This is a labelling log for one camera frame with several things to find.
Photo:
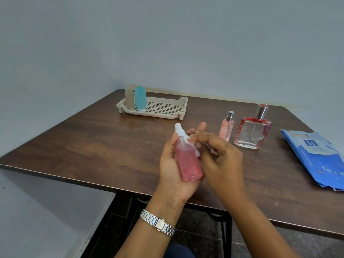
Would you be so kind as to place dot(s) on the person's right hand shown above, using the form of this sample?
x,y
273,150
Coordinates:
x,y
225,169

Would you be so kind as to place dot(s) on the person's left hand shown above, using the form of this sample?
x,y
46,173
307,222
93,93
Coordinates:
x,y
169,174

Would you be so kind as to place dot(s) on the person's right thumb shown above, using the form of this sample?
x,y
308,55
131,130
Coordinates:
x,y
203,137

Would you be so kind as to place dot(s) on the person's left thumb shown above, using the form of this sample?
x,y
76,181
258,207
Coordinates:
x,y
169,146

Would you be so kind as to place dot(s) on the pink liquid spray bottle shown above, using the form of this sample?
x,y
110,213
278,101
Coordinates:
x,y
188,161

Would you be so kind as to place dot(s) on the person's right forearm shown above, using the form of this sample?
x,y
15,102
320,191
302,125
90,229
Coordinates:
x,y
258,228

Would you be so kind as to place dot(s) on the person's left forearm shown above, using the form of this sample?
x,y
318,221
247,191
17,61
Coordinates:
x,y
150,233

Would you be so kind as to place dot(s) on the small pink perfume bottle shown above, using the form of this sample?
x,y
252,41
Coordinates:
x,y
226,128

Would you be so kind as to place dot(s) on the beige perforated plastic tray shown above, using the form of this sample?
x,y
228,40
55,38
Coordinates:
x,y
161,107

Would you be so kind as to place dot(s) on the square red glass perfume bottle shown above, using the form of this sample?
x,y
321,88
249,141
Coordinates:
x,y
252,131

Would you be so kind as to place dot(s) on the teal travel bottle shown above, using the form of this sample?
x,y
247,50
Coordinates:
x,y
140,97

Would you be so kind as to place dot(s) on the beige travel bottle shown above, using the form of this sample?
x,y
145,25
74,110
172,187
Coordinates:
x,y
129,98

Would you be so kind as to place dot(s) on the silver metal wristwatch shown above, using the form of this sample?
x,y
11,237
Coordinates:
x,y
158,223

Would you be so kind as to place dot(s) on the person's blue trousers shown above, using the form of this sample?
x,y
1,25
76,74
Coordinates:
x,y
178,252

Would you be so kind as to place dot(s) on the blue wet wipes packet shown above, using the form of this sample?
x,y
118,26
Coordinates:
x,y
319,161

